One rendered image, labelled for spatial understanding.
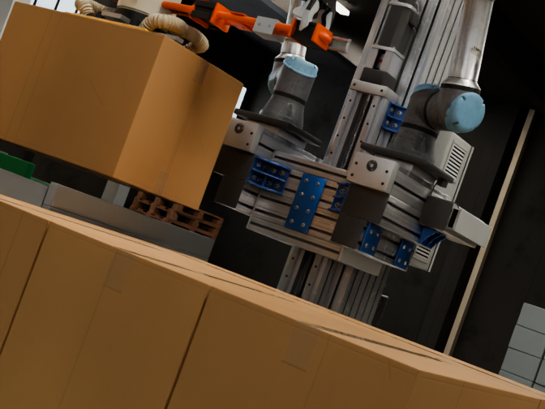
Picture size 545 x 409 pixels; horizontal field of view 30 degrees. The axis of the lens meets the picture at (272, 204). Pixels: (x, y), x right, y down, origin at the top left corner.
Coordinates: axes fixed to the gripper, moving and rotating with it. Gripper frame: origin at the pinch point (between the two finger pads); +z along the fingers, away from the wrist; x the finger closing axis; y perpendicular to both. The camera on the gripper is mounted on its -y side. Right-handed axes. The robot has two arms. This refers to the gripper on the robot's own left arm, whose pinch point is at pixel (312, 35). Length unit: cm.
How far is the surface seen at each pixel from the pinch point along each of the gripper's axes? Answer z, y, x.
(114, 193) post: 55, 90, -47
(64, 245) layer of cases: 71, -20, 78
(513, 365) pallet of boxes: 66, 181, -750
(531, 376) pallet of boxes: 70, 161, -749
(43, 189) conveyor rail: 62, 37, 34
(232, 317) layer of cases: 71, -61, 78
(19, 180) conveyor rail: 62, 46, 34
